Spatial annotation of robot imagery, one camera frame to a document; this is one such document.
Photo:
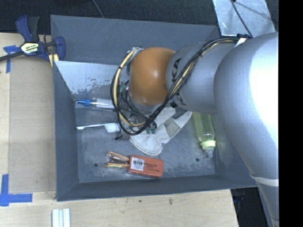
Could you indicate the white cloth glove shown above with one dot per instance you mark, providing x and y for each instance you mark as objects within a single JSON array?
[{"x": 151, "y": 141}]

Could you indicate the clear tube with blue cap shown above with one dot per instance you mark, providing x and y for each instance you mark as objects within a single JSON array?
[{"x": 94, "y": 102}]

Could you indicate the grey metal bin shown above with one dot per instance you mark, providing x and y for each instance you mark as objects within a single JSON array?
[{"x": 94, "y": 39}]

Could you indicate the brown wooden clips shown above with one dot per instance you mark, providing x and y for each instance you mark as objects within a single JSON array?
[{"x": 117, "y": 158}]

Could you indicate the orange box with barcode label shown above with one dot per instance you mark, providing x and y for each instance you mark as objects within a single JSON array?
[{"x": 151, "y": 167}]

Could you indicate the white plastic scoop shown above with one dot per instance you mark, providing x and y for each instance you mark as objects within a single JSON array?
[{"x": 99, "y": 126}]

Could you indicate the pale wood board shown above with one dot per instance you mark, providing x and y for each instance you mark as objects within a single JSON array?
[{"x": 30, "y": 126}]

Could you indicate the clear yellow plastic bottle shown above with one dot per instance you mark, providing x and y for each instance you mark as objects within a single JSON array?
[{"x": 205, "y": 126}]

